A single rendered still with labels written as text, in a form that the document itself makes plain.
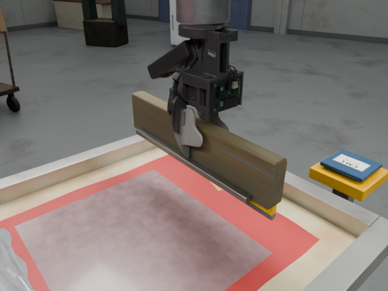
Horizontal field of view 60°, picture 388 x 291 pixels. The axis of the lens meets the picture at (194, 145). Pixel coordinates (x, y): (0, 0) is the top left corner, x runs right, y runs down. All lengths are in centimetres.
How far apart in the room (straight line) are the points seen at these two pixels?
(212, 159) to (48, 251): 31
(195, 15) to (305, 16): 842
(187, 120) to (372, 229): 35
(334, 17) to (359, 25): 57
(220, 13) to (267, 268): 38
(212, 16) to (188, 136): 18
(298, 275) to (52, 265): 38
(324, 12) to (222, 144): 828
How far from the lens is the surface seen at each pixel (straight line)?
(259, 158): 46
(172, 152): 59
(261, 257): 57
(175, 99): 51
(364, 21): 854
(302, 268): 57
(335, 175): 82
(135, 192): 71
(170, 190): 71
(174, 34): 694
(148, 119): 65
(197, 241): 59
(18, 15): 1033
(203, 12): 46
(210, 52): 47
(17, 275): 59
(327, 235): 64
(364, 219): 64
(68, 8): 1012
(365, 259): 57
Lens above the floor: 136
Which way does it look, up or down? 27 degrees down
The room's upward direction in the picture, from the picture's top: straight up
